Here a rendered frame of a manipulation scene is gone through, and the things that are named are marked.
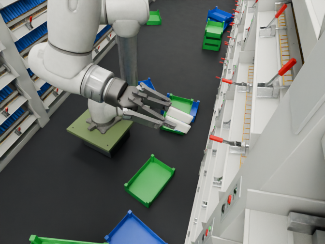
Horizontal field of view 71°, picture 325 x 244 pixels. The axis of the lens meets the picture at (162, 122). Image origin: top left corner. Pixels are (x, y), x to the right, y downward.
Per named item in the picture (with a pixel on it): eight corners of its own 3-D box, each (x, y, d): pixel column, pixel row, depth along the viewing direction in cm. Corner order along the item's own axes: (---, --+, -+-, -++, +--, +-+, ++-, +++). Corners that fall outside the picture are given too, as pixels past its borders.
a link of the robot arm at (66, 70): (76, 105, 59) (82, 60, 51) (20, 81, 59) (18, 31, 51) (95, 87, 68) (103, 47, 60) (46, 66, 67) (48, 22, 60)
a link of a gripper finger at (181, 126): (166, 114, 59) (165, 116, 59) (191, 125, 59) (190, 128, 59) (163, 121, 61) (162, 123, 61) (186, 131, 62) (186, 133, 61)
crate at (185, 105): (183, 135, 185) (184, 132, 177) (159, 129, 188) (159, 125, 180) (193, 103, 194) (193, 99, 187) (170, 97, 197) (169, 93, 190)
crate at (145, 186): (148, 208, 144) (148, 203, 138) (124, 190, 151) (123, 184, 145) (174, 174, 161) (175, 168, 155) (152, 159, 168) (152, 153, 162)
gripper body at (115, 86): (114, 89, 66) (143, 102, 66) (100, 108, 61) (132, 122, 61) (117, 69, 60) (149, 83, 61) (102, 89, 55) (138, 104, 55)
